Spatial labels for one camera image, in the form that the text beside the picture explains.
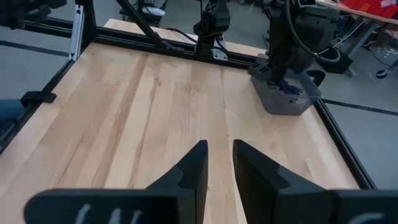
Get wooden workbench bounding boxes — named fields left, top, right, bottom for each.
left=315, top=0, right=398, bottom=78

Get white background object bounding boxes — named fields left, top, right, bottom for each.
left=141, top=6, right=167, bottom=17

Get black aluminium table frame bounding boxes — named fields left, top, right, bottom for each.
left=0, top=0, right=379, bottom=190

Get black frame clip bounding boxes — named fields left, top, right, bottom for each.
left=20, top=90, right=57, bottom=108

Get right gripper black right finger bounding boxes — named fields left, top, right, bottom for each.
left=233, top=139, right=398, bottom=224

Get black round basket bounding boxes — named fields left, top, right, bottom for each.
left=315, top=46, right=354, bottom=75

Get grey plastic bin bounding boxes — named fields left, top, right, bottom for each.
left=250, top=67, right=323, bottom=116

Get purple USB-C cable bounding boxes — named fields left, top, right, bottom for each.
left=279, top=80, right=304, bottom=96

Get silver aluminium extrusion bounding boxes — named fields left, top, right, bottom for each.
left=68, top=4, right=85, bottom=62

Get black bulky equipment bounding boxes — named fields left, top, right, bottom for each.
left=0, top=0, right=67, bottom=30

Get red items pile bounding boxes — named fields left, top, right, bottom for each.
left=340, top=0, right=398, bottom=18

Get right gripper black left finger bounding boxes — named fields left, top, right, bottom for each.
left=24, top=139, right=208, bottom=224

